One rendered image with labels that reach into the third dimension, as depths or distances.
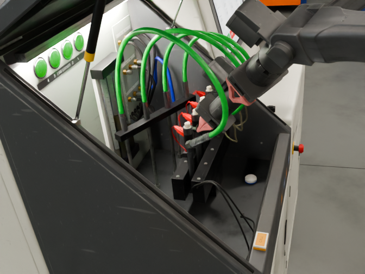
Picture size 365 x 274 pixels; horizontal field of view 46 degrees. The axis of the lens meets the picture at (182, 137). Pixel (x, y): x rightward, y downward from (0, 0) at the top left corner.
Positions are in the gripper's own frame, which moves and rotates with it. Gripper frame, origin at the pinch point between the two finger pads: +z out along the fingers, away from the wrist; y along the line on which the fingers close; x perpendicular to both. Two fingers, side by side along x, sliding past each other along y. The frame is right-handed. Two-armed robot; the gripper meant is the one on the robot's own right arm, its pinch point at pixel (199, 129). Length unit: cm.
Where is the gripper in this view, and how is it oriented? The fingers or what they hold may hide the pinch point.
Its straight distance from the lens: 118.5
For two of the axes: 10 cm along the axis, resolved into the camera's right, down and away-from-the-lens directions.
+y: -7.0, -7.1, 0.1
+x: -5.1, 5.0, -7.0
